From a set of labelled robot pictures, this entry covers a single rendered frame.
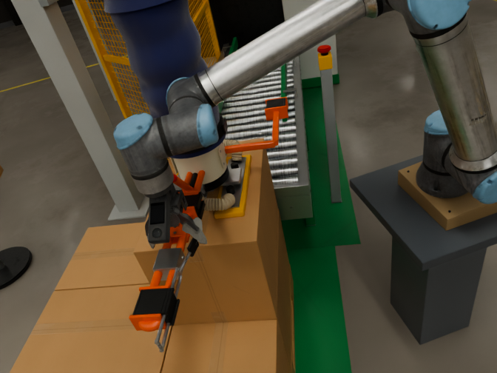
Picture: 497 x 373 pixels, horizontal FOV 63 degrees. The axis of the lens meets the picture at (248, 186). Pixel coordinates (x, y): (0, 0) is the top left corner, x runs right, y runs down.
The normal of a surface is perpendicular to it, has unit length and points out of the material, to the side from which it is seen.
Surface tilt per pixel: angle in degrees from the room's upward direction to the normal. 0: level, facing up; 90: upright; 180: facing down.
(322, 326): 0
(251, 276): 90
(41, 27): 90
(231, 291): 90
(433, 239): 0
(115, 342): 0
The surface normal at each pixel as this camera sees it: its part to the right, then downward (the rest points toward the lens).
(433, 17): 0.15, 0.52
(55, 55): -0.07, 0.62
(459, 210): -0.24, -0.72
